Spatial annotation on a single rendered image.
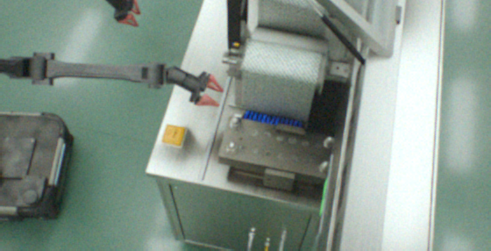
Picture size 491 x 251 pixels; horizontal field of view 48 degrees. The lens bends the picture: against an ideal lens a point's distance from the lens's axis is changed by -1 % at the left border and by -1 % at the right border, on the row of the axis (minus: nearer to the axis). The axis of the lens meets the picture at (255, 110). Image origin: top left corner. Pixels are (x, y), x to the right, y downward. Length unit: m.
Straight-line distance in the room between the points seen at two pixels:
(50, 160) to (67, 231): 0.37
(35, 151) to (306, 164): 1.52
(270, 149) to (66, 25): 2.07
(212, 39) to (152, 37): 1.21
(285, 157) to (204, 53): 0.61
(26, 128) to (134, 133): 0.56
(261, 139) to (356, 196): 0.78
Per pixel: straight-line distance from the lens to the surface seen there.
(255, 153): 1.88
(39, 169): 2.88
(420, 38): 1.70
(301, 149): 1.89
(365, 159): 1.21
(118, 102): 3.24
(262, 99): 1.87
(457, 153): 3.25
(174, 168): 2.01
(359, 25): 1.28
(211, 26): 2.33
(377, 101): 1.28
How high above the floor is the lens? 2.72
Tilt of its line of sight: 60 degrees down
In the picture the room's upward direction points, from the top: 3 degrees clockwise
